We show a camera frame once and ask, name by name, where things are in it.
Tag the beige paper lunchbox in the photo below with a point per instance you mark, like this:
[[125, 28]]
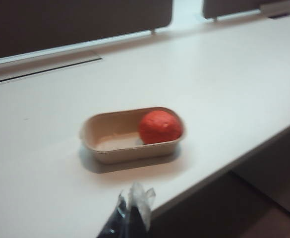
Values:
[[132, 138]]

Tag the white partition support foot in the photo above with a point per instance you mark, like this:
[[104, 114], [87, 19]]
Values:
[[153, 31], [214, 19]]

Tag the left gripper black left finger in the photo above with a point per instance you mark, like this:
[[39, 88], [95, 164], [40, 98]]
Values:
[[118, 220]]

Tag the white desk bracket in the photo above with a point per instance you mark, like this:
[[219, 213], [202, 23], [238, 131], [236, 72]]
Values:
[[277, 8]]

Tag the large grey desk partition panel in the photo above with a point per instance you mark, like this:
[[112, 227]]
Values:
[[73, 24]]

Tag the orange fruit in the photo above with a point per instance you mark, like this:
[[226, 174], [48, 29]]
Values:
[[160, 127]]

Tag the small grey desk partition panel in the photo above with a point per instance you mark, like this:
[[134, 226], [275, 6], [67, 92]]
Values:
[[244, 7]]

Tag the left gripper plastic-wrapped right finger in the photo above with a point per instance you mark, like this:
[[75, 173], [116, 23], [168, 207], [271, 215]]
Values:
[[141, 205]]

